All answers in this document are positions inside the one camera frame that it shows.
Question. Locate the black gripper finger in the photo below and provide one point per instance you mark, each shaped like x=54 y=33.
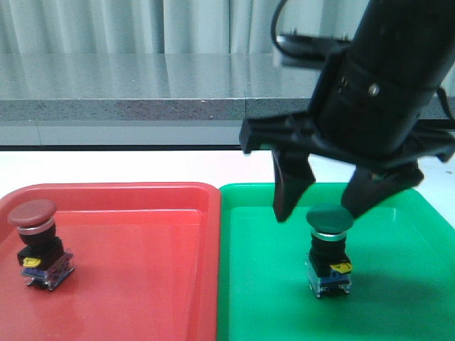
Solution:
x=367 y=188
x=292 y=177

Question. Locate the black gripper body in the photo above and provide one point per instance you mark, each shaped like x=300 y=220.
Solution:
x=364 y=110

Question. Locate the green mushroom push button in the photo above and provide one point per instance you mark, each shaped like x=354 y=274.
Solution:
x=328 y=266

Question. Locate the red mushroom push button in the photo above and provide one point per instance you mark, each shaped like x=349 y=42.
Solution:
x=44 y=259

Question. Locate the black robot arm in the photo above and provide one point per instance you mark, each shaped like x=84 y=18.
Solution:
x=388 y=26

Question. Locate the green plastic tray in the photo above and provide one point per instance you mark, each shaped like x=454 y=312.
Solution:
x=402 y=282

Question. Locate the red plastic tray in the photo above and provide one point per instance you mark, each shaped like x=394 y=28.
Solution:
x=146 y=264

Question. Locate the grey stone counter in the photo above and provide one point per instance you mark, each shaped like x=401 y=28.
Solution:
x=129 y=101

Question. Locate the white pleated curtain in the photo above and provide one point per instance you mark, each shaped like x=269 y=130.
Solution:
x=172 y=27

